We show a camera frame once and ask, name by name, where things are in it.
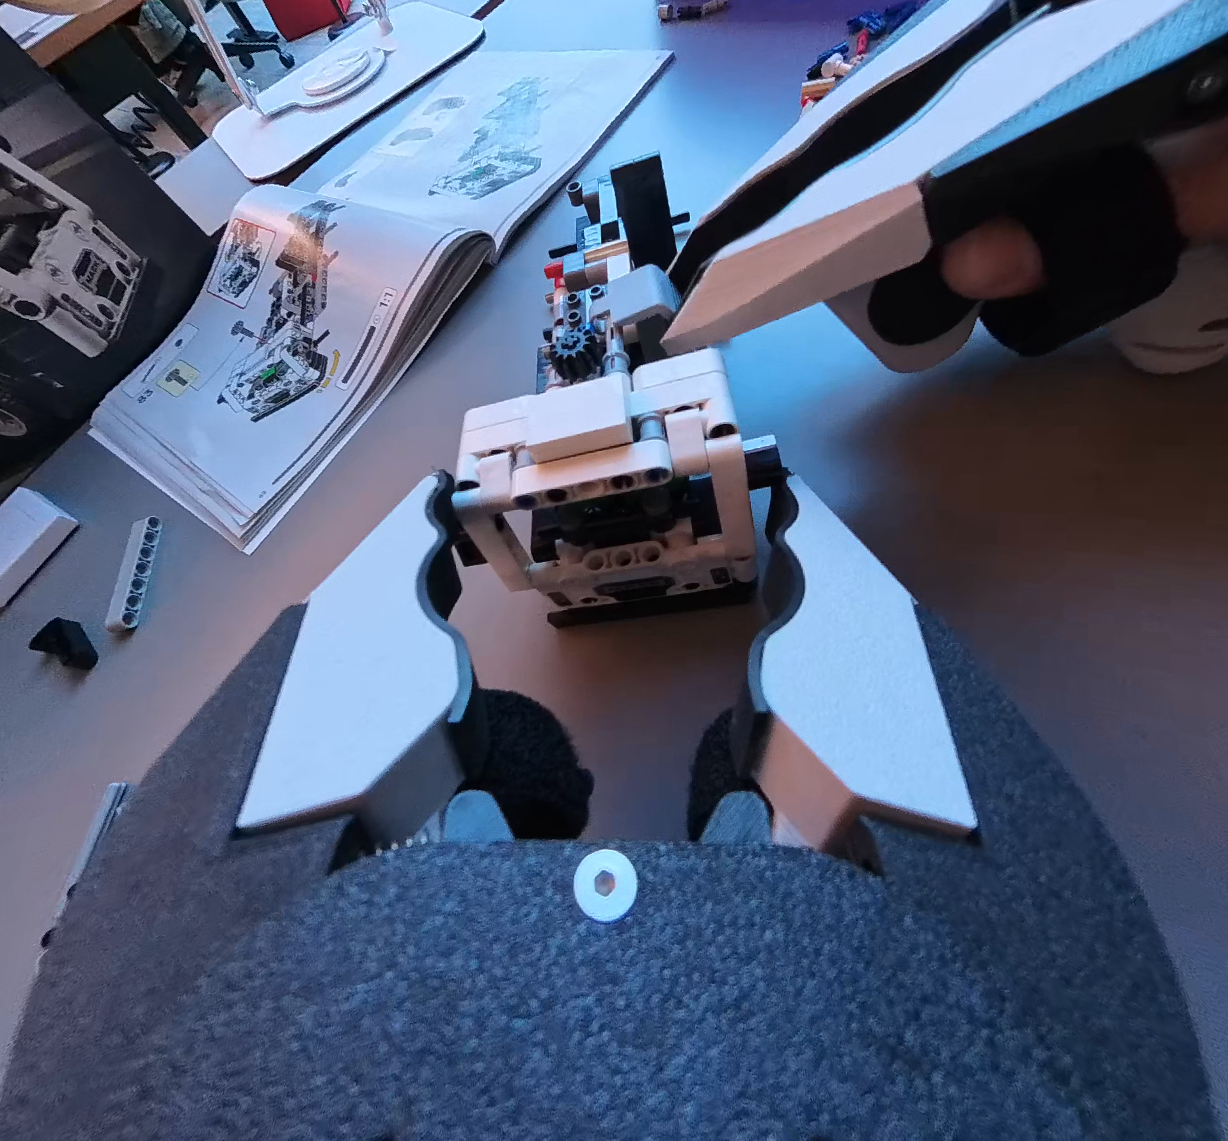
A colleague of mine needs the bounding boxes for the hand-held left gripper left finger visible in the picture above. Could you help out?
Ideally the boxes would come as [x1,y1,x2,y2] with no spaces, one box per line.
[235,474,479,855]

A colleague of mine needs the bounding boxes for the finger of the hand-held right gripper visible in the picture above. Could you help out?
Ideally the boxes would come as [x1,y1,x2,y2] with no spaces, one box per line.
[659,0,1194,355]
[664,0,1027,288]

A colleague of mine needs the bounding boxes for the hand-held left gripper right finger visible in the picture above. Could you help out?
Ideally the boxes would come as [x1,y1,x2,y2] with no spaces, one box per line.
[733,474,981,862]

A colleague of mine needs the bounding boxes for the white lego truck model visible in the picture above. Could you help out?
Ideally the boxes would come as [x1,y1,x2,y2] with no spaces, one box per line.
[449,155,784,625]

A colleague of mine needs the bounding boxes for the scattered colourful lego pieces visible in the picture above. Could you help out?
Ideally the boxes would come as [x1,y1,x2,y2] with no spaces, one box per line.
[658,0,924,111]

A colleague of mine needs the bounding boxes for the grey lego beam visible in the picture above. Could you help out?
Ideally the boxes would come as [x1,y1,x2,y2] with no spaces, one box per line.
[107,514,166,635]

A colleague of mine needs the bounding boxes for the black angled lego piece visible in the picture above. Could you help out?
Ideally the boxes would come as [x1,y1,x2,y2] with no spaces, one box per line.
[29,618,101,673]

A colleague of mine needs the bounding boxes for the open lego instruction booklet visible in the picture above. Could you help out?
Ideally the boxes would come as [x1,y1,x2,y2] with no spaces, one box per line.
[90,49,677,556]

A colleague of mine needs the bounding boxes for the black lego set box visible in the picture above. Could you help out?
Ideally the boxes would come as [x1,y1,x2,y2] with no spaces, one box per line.
[0,30,217,496]

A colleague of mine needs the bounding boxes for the person's right hand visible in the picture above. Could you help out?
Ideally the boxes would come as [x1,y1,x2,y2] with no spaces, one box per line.
[945,118,1228,301]

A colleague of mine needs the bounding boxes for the small white box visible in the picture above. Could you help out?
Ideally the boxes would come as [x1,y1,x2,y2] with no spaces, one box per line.
[0,485,83,606]

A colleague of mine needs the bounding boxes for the white desk lamp base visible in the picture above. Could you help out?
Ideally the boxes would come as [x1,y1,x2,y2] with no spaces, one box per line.
[210,0,486,187]

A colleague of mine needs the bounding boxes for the black office chair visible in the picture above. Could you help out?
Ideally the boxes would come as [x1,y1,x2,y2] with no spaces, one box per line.
[189,0,298,74]

